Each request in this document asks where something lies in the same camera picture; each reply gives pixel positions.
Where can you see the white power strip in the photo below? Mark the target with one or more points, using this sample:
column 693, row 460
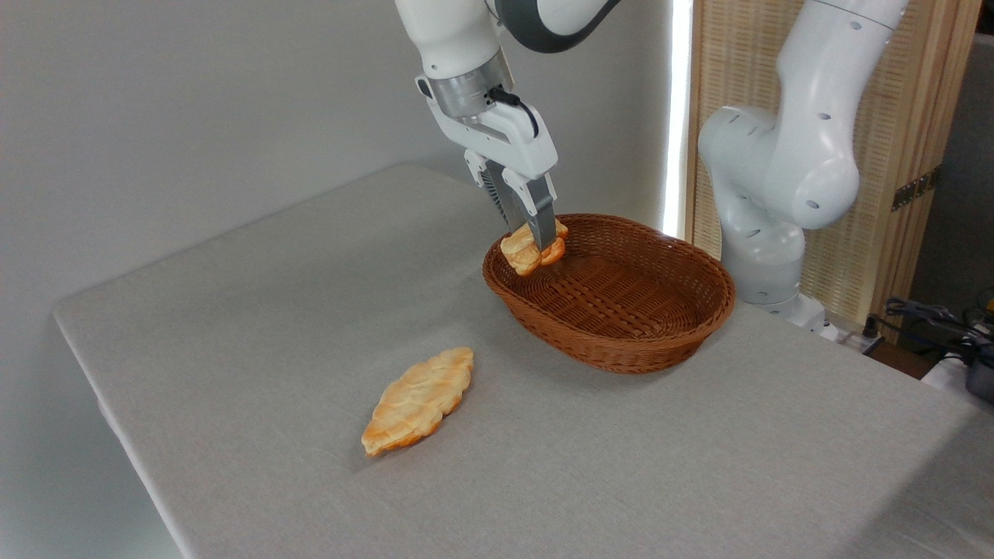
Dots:
column 858, row 338

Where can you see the grey tablecloth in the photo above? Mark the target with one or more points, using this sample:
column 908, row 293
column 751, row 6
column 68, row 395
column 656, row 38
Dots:
column 621, row 466

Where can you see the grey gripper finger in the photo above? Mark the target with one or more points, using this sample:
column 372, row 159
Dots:
column 497, row 198
column 541, row 213

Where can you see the dark metal screen hinge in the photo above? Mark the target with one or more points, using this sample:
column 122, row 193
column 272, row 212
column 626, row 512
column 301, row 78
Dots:
column 915, row 190

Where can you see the brown wicker oval basket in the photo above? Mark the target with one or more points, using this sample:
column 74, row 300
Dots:
column 621, row 307

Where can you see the long leaf-shaped bread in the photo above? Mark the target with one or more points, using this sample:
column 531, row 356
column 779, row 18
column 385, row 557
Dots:
column 418, row 400

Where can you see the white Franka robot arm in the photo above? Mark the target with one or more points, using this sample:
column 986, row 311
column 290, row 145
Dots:
column 784, row 163

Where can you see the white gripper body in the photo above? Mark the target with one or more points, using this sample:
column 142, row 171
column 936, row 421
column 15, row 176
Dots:
column 522, row 147

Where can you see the small round puff bread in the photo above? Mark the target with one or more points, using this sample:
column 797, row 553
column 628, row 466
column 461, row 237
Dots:
column 520, row 258

